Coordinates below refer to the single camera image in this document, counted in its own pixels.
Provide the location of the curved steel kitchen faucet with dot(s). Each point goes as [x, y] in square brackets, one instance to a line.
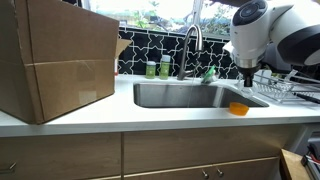
[196, 33]

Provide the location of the brown cardboard box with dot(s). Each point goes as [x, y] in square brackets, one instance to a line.
[66, 60]

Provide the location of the robot base mounting frame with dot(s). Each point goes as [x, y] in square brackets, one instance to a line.
[313, 156]

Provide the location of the orange plastic bowl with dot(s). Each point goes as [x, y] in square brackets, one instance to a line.
[239, 108]

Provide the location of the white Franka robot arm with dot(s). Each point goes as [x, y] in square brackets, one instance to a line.
[283, 30]

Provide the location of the stainless steel sink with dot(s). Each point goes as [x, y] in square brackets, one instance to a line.
[166, 95]

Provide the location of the wooden platform board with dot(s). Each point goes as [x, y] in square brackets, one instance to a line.
[293, 165]

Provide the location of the kitchen window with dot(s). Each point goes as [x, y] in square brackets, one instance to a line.
[160, 13]

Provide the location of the tall green soap bottle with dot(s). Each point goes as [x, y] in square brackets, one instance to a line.
[165, 68]

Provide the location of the round metal cabinet knob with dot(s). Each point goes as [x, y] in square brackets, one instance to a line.
[205, 173]
[219, 172]

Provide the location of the short green soap bottle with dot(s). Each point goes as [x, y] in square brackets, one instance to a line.
[150, 70]

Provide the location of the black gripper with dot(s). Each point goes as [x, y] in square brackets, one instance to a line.
[249, 70]

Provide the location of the green sponge holder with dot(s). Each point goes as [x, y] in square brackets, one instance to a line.
[210, 73]

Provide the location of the wooden kitchen cabinet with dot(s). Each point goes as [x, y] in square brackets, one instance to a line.
[166, 150]

